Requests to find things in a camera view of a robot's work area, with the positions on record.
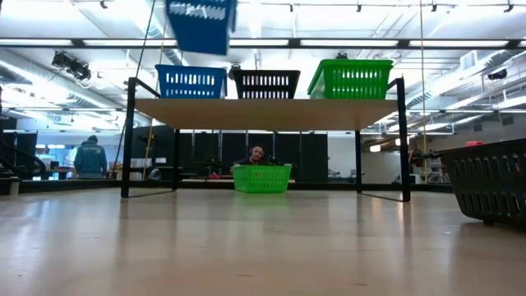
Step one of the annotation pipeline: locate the black slotted plastic basket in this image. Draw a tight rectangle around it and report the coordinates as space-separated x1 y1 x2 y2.
233 68 302 99
436 138 526 228

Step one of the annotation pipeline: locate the blue slotted plastic basket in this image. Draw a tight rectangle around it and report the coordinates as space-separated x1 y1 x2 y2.
165 0 238 57
155 63 228 99

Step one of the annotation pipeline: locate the green slotted plastic basket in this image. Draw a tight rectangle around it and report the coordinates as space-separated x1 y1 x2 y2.
307 58 395 100
232 164 293 194

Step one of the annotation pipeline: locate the wooden shelf with black legs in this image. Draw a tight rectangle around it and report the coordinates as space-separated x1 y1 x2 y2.
120 76 412 203

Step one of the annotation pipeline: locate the person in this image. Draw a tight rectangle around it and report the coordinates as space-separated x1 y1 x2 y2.
72 134 109 180
230 144 275 168

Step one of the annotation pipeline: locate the overhead light bar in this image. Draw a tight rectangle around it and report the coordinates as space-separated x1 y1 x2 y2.
0 37 526 51

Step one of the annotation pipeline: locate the black ceiling spotlight cluster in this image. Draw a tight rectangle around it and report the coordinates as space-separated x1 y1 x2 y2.
51 51 93 81

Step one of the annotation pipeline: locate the black partition wall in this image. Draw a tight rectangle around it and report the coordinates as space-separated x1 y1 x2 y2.
131 125 330 184

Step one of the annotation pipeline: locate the black hanging cable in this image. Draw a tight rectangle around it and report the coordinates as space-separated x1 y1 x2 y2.
109 0 158 180

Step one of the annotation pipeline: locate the yellow hanging cord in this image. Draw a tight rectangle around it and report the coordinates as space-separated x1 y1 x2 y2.
418 0 428 184

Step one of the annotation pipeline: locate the black table frame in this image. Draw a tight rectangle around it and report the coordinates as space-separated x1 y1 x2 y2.
18 179 453 194

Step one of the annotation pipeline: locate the white duct vent box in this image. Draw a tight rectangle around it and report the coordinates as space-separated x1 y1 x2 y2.
459 49 491 72

